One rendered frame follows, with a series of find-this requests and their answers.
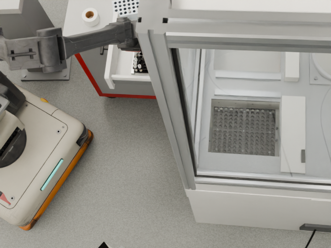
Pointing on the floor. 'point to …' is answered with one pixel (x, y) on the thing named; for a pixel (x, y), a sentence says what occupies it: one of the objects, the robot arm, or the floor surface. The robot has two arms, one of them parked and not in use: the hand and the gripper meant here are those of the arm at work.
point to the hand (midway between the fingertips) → (136, 49)
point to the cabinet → (261, 214)
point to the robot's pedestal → (17, 33)
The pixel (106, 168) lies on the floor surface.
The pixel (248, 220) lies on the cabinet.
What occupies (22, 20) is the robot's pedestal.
